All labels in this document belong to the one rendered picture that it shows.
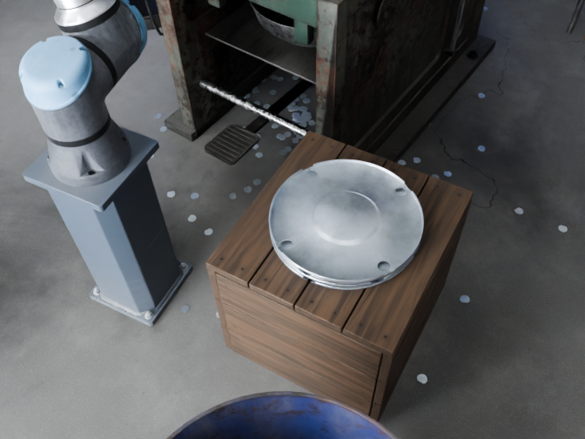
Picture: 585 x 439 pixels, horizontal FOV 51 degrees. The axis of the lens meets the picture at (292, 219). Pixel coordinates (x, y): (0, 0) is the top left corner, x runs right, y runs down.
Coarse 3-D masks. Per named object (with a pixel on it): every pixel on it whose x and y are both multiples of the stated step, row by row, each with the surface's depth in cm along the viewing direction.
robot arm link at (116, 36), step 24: (72, 0) 101; (96, 0) 103; (120, 0) 110; (72, 24) 103; (96, 24) 103; (120, 24) 106; (144, 24) 112; (120, 48) 107; (144, 48) 115; (120, 72) 108
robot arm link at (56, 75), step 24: (48, 48) 100; (72, 48) 100; (96, 48) 103; (24, 72) 98; (48, 72) 97; (72, 72) 97; (96, 72) 102; (48, 96) 97; (72, 96) 99; (96, 96) 103; (48, 120) 102; (72, 120) 102; (96, 120) 105
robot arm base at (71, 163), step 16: (112, 128) 111; (48, 144) 110; (64, 144) 106; (80, 144) 106; (96, 144) 108; (112, 144) 111; (128, 144) 116; (48, 160) 113; (64, 160) 108; (80, 160) 108; (96, 160) 109; (112, 160) 111; (128, 160) 115; (64, 176) 111; (80, 176) 110; (96, 176) 111; (112, 176) 113
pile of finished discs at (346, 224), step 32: (352, 160) 124; (288, 192) 119; (320, 192) 119; (352, 192) 118; (384, 192) 119; (288, 224) 114; (320, 224) 114; (352, 224) 113; (384, 224) 114; (416, 224) 114; (288, 256) 110; (320, 256) 110; (352, 256) 110; (384, 256) 110; (352, 288) 108
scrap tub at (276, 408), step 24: (216, 408) 83; (240, 408) 85; (264, 408) 87; (288, 408) 87; (312, 408) 86; (336, 408) 83; (192, 432) 84; (216, 432) 88; (240, 432) 91; (264, 432) 94; (288, 432) 94; (312, 432) 93; (336, 432) 90; (360, 432) 85; (384, 432) 80
